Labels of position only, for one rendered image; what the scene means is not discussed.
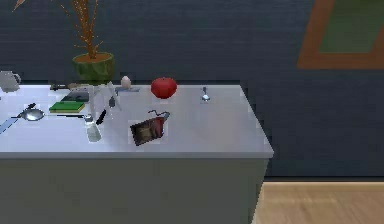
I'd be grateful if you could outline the red metal box grinder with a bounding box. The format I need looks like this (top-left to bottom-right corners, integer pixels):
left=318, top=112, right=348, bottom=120
left=128, top=109, right=171, bottom=147

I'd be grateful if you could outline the small silver spoon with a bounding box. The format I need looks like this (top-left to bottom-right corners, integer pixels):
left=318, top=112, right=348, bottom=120
left=200, top=86, right=212, bottom=103

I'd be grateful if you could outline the white kitchen counter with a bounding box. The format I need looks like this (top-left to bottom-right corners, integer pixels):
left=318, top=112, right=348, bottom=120
left=0, top=83, right=275, bottom=224

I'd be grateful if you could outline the red tomato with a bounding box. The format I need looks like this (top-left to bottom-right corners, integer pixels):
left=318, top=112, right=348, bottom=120
left=150, top=76, right=179, bottom=100

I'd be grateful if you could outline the grey flat plate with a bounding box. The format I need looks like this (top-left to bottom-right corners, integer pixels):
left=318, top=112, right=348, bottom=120
left=114, top=86, right=141, bottom=94

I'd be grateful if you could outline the white egg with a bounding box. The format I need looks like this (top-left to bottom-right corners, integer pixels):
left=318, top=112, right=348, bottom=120
left=120, top=75, right=132, bottom=90

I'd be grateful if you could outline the clear glass bottle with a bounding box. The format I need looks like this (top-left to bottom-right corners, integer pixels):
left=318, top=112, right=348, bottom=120
left=85, top=114, right=103, bottom=144

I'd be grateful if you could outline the orange plant in green pot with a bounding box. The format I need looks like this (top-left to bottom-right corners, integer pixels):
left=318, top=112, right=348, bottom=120
left=12, top=0, right=116, bottom=85

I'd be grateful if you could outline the dark grey flat book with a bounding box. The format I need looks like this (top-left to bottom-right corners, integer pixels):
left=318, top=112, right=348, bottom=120
left=61, top=91, right=91, bottom=103

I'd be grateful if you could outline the thin black pencil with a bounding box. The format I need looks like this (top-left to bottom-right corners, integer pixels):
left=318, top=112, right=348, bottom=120
left=55, top=113, right=86, bottom=119

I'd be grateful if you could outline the green book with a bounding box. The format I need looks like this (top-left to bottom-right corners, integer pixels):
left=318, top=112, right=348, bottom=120
left=48, top=100, right=86, bottom=114

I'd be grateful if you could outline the orange framed green picture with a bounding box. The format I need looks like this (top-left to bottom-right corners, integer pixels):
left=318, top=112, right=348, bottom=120
left=296, top=0, right=384, bottom=71

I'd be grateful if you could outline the silver ladle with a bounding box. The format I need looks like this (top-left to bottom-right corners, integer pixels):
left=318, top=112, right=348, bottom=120
left=11, top=102, right=46, bottom=122

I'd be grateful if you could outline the pale blue knife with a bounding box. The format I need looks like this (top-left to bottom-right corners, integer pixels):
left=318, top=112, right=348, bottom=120
left=0, top=116, right=20, bottom=135

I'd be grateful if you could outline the black handled utensil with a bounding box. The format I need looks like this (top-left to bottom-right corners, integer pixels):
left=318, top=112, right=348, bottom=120
left=95, top=108, right=108, bottom=126

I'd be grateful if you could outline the dark handled knife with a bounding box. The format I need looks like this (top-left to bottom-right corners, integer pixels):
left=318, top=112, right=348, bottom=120
left=49, top=82, right=88, bottom=92

